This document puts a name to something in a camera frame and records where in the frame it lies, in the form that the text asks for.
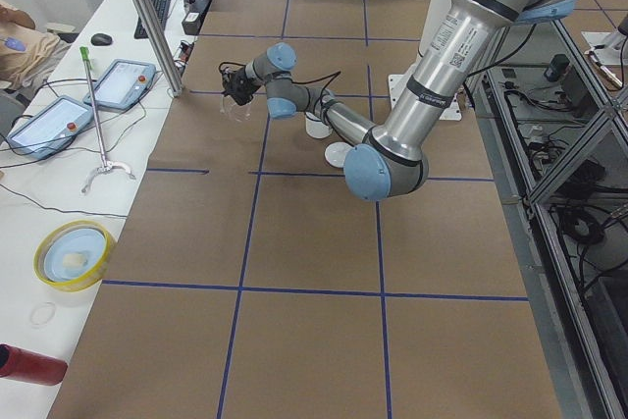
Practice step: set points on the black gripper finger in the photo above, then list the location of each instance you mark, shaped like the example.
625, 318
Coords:
228, 98

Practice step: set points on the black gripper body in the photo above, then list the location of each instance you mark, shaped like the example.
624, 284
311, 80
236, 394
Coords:
239, 83

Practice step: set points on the clear glass funnel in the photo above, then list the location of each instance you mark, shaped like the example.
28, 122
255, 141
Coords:
235, 112

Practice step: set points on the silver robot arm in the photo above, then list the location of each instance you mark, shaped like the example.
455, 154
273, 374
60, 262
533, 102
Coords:
387, 160

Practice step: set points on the white enamel cup blue rim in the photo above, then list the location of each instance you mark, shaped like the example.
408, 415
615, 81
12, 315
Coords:
315, 127

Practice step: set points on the black computer box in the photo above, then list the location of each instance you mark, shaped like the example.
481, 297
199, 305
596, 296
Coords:
194, 17

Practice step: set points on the far teach pendant tablet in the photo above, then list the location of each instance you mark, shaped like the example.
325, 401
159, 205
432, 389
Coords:
123, 84

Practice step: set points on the teach pendant tablet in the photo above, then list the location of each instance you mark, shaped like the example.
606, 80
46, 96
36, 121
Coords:
123, 84
52, 129

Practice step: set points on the small white dish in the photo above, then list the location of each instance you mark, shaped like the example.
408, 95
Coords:
335, 154

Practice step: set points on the black computer mouse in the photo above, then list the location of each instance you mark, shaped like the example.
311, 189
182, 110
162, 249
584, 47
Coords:
101, 39

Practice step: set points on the metal reacher grabber stick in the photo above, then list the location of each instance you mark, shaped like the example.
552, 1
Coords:
106, 165

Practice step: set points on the near teach pendant tablet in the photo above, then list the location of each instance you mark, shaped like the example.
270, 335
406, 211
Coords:
52, 129

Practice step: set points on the seated person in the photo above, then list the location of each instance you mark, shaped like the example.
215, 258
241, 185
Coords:
43, 51

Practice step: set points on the red cylinder bottle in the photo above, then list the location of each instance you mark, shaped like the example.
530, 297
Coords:
31, 367

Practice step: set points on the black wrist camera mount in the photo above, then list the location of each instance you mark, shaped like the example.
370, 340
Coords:
229, 72

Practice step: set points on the aluminium frame post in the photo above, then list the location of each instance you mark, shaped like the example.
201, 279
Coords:
156, 36

